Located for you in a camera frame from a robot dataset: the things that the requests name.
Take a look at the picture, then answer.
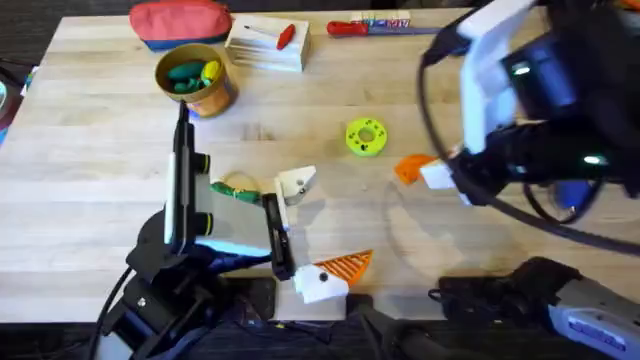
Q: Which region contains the green toy vegetable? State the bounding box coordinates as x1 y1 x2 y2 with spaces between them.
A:
209 171 264 206

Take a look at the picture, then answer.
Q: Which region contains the blue electric screwdriver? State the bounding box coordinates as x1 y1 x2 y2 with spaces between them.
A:
551 178 597 212

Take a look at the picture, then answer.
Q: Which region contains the green disc with holes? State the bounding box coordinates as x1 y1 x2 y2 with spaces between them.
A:
344 116 389 159

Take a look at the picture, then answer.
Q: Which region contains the right wrist upright plate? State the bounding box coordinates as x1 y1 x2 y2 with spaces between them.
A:
456 0 535 156

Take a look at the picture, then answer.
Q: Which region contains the wrist upright plate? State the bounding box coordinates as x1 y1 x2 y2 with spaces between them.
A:
163 101 214 252
456 0 535 156

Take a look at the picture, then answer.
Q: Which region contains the left wrist upright plate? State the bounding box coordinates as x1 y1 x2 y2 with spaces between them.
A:
163 101 214 252

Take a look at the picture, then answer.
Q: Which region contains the pale wooden box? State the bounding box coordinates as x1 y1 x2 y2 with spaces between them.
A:
224 13 313 74

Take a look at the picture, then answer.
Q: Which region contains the brown tub with toys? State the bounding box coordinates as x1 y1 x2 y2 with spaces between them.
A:
154 43 239 120

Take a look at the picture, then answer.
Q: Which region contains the red and blue pouch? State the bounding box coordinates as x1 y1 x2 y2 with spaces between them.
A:
128 0 234 53

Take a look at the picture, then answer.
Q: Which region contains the black rail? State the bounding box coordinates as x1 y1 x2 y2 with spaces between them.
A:
214 276 454 360

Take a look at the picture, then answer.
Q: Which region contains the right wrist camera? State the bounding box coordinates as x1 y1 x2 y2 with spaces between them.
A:
501 35 579 122

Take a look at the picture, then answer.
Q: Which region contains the small red-handled screwdriver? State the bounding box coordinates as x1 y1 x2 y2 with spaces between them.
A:
243 22 297 52

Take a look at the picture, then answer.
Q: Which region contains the long red-handled tool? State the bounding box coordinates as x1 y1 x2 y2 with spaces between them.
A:
326 20 444 39

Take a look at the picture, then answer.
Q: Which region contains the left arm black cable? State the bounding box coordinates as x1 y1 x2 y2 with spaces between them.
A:
88 266 137 360

